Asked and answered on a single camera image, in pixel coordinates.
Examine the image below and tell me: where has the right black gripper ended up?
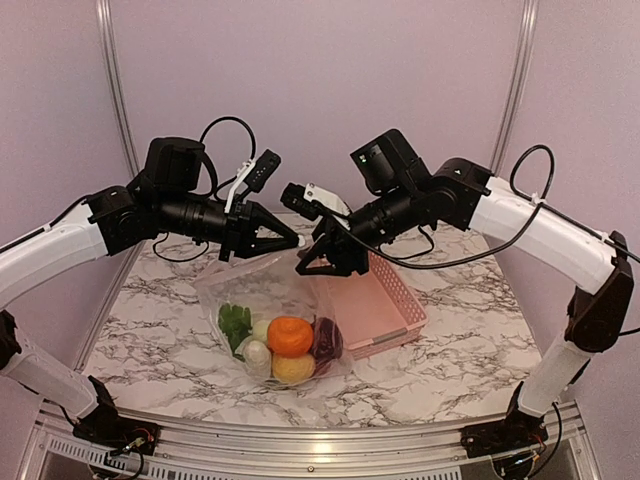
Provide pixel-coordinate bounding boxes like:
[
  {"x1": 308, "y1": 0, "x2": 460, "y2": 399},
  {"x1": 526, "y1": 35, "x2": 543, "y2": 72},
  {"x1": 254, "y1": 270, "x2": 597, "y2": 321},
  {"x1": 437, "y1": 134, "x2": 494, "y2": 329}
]
[{"x1": 295, "y1": 181, "x2": 423, "y2": 277}]

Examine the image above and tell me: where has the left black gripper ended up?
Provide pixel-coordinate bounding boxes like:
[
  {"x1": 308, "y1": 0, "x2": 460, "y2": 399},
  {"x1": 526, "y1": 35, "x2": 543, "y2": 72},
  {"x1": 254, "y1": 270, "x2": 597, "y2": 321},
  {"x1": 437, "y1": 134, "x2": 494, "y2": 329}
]
[{"x1": 156, "y1": 188, "x2": 299, "y2": 261}]

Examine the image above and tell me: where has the clear zip top bag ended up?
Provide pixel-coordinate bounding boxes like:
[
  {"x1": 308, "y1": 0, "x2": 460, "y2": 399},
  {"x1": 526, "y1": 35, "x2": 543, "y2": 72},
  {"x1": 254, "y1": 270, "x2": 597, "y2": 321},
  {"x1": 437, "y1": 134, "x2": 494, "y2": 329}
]
[{"x1": 194, "y1": 247, "x2": 353, "y2": 389}]

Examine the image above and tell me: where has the pink plastic basket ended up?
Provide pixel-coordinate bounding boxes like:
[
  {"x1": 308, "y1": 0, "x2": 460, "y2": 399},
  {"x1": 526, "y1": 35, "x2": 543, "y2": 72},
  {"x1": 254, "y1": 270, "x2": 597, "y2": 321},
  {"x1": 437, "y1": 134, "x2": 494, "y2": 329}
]
[{"x1": 311, "y1": 254, "x2": 428, "y2": 360}]

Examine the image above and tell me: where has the white knitted vegetable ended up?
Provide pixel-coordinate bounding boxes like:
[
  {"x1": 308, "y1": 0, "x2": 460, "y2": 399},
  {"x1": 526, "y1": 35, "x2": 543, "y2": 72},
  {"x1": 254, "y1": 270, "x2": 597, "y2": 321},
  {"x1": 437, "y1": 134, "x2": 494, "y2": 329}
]
[
  {"x1": 217, "y1": 303, "x2": 268, "y2": 354},
  {"x1": 242, "y1": 340, "x2": 272, "y2": 379}
]

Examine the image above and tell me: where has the orange knitted fruit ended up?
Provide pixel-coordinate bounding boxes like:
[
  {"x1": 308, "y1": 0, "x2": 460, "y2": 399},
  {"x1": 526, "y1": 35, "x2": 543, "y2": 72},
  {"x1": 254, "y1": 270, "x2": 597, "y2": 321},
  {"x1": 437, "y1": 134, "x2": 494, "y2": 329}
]
[{"x1": 267, "y1": 316, "x2": 314, "y2": 358}]

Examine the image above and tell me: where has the dark red knitted beet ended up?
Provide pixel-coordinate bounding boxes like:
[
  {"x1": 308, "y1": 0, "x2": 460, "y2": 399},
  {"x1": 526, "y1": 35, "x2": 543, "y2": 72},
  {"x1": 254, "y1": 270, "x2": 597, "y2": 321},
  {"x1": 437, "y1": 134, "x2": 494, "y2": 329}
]
[{"x1": 309, "y1": 317, "x2": 344, "y2": 377}]

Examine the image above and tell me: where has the yellow knitted fruit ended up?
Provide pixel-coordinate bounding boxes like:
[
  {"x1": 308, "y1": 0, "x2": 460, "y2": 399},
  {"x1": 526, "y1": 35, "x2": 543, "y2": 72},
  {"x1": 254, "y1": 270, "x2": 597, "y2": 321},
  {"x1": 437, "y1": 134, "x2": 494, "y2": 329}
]
[{"x1": 272, "y1": 354, "x2": 316, "y2": 385}]

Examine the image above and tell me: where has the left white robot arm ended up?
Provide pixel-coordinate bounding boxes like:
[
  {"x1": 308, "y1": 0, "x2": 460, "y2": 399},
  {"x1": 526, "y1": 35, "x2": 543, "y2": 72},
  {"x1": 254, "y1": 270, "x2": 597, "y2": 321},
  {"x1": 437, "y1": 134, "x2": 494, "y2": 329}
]
[{"x1": 1, "y1": 137, "x2": 300, "y2": 445}]

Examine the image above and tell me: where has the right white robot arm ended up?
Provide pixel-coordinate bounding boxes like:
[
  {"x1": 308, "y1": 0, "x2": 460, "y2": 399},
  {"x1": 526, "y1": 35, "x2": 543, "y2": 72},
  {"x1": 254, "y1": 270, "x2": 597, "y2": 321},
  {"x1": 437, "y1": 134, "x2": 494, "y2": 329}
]
[{"x1": 281, "y1": 129, "x2": 634, "y2": 448}]

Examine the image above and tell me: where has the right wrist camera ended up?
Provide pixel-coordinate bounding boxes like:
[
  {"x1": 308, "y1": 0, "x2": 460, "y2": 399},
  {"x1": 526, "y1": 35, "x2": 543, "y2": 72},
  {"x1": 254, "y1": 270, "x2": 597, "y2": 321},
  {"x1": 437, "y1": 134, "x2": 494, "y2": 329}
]
[{"x1": 280, "y1": 183, "x2": 351, "y2": 221}]

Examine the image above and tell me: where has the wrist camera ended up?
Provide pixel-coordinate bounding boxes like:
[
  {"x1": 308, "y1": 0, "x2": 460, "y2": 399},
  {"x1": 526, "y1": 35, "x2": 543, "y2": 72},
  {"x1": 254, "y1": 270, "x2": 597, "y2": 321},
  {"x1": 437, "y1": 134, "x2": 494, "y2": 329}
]
[
  {"x1": 280, "y1": 183, "x2": 351, "y2": 221},
  {"x1": 224, "y1": 149, "x2": 281, "y2": 214}
]

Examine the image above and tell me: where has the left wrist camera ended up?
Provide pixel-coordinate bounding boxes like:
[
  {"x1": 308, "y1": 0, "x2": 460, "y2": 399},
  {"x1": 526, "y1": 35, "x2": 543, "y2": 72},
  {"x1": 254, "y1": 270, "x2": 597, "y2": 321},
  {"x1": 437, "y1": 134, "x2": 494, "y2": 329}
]
[{"x1": 224, "y1": 149, "x2": 281, "y2": 214}]

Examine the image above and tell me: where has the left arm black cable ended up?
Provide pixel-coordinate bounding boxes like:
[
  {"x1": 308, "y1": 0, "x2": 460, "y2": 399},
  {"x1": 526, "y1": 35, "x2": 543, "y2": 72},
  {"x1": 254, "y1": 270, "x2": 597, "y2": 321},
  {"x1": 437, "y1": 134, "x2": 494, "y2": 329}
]
[{"x1": 197, "y1": 115, "x2": 259, "y2": 201}]

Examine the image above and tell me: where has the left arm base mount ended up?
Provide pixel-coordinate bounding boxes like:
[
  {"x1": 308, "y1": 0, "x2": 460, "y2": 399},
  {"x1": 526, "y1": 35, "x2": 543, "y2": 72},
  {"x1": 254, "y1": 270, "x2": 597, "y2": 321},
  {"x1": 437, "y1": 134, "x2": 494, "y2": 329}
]
[{"x1": 73, "y1": 376, "x2": 160, "y2": 455}]

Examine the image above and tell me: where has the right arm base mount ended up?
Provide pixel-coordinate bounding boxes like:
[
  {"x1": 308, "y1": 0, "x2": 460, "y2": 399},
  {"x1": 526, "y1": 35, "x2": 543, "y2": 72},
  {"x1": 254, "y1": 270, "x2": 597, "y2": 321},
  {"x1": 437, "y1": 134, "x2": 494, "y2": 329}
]
[{"x1": 460, "y1": 387, "x2": 549, "y2": 458}]

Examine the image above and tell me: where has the left aluminium frame post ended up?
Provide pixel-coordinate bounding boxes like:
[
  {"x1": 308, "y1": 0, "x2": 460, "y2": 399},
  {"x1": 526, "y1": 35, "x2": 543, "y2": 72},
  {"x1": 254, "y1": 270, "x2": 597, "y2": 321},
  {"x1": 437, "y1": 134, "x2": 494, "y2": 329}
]
[{"x1": 96, "y1": 0, "x2": 140, "y2": 178}]

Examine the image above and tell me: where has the aluminium frame post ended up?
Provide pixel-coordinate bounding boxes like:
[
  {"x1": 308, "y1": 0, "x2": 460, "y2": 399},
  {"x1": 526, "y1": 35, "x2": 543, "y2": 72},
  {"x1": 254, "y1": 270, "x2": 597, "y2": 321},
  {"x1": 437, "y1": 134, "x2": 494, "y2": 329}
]
[
  {"x1": 96, "y1": 0, "x2": 140, "y2": 178},
  {"x1": 489, "y1": 0, "x2": 540, "y2": 174}
]

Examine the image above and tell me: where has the aluminium front rail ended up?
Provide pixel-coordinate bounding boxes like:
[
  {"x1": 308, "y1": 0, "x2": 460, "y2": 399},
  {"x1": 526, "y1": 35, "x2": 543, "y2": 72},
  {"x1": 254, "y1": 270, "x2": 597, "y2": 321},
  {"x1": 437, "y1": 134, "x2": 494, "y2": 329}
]
[{"x1": 19, "y1": 394, "x2": 601, "y2": 480}]

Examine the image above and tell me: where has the right aluminium frame post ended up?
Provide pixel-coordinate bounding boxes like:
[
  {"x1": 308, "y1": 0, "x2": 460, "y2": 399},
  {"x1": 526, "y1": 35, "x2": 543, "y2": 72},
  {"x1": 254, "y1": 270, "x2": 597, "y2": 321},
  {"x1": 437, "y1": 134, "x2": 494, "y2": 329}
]
[{"x1": 489, "y1": 0, "x2": 540, "y2": 174}]

